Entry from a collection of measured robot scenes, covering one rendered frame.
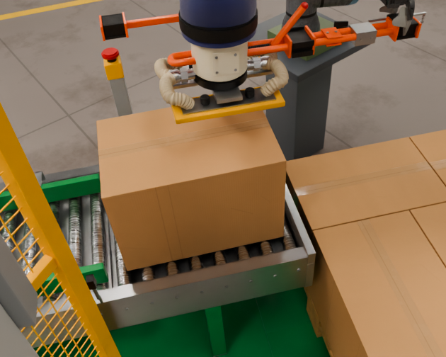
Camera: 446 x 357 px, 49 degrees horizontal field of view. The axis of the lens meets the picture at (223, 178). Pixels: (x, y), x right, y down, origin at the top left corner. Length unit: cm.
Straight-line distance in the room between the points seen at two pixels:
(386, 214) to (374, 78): 182
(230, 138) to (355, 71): 219
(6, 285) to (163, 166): 104
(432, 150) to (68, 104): 246
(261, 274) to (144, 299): 42
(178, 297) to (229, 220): 33
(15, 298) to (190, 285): 115
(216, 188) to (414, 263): 77
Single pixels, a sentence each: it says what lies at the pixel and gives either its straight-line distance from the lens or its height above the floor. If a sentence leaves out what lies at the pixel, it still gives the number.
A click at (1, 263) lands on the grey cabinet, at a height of 160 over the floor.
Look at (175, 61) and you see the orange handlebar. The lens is 150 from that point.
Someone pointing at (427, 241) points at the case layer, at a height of 54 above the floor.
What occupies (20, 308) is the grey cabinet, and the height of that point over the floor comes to 152.
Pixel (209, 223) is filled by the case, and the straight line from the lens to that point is 173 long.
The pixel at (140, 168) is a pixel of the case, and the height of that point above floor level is 95.
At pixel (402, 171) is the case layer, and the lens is 222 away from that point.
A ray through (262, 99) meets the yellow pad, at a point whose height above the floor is 115.
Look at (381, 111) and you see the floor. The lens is 342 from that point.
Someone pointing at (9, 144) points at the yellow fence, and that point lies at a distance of 114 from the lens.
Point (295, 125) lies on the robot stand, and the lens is 274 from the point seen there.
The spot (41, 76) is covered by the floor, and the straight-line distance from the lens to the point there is 412.
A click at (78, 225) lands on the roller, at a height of 54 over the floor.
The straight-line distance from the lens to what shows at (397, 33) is 170.
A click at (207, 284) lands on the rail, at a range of 177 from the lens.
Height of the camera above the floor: 205
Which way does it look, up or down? 45 degrees down
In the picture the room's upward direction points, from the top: 5 degrees counter-clockwise
